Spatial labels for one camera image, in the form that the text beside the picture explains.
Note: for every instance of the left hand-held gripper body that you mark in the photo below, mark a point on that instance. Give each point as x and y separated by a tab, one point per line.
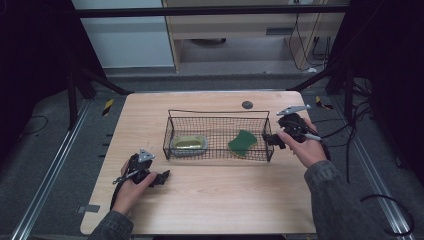
141	166

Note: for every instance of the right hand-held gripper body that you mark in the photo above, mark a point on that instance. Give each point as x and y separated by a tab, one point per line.
293	125

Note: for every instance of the green sponge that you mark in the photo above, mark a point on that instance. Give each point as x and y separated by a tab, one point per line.
242	142

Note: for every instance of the person's left hand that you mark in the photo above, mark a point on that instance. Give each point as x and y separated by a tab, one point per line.
130	195

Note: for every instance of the person's right hand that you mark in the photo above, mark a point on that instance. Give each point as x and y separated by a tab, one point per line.
308	151

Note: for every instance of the yellow black floor tape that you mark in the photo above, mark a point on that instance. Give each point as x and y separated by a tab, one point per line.
322	103
107	107

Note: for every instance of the grey table grommet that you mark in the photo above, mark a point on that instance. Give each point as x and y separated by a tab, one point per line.
247	105

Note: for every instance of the black metal stand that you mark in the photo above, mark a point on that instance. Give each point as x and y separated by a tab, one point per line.
75	90
340	80

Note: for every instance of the grey tape patch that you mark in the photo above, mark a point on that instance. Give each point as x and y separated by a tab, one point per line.
88	209

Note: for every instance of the wooden desk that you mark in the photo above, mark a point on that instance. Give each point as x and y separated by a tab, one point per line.
233	30

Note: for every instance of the white cabinet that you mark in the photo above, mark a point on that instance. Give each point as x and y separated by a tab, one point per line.
123	36

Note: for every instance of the black horizontal bar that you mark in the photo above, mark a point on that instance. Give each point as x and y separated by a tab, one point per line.
200	11

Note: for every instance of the aluminium floor rail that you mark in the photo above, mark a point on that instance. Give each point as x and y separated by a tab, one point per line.
50	166
376	180

